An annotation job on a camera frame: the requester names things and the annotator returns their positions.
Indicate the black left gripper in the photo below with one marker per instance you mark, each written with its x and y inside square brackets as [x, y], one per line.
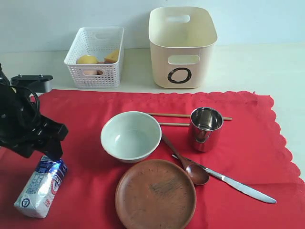
[22, 127]

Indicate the white blue packet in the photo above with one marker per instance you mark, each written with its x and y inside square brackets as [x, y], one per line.
[37, 196]

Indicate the brown egg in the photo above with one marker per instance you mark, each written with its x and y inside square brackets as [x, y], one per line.
[92, 72]

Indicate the yellow lemon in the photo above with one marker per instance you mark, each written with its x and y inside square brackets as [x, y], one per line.
[87, 59]

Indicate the yellow cheese wedge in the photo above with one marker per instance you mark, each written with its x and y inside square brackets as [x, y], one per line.
[112, 57]

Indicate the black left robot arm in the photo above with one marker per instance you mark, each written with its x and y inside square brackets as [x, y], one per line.
[3, 74]

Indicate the white ceramic bowl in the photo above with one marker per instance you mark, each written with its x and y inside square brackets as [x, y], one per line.
[131, 136]

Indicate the upper wooden chopstick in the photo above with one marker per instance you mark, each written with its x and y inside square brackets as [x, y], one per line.
[182, 115]

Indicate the wooden chopstick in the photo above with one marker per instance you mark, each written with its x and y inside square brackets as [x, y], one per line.
[182, 115]
[173, 124]

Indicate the lower wooden chopstick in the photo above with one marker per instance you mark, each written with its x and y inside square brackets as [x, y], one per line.
[173, 124]

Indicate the white perforated plastic basket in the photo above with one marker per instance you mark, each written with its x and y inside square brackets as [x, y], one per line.
[98, 42]

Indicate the brown wooden plate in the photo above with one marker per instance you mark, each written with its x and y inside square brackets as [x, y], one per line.
[155, 194]

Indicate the dark wooden spoon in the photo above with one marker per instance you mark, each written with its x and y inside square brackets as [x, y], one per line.
[197, 174]

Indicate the stainless steel cup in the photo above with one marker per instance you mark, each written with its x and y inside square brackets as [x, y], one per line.
[204, 129]

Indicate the cream plastic bin with circle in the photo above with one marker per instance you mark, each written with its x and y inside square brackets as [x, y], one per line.
[181, 43]

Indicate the red scalloped table cloth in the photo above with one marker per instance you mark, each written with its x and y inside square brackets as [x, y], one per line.
[250, 150]

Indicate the silver table knife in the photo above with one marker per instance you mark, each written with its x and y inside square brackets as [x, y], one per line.
[237, 185]

